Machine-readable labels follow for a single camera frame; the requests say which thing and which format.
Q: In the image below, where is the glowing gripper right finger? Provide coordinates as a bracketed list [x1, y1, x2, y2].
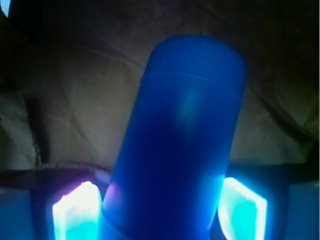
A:
[217, 177, 268, 240]

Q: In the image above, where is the blue plastic bottle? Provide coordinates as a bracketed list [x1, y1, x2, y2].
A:
[98, 35, 247, 240]

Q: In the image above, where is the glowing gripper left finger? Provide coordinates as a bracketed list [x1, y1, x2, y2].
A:
[52, 181, 102, 240]

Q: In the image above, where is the brown paper bag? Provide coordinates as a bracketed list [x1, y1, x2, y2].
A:
[0, 0, 320, 170]

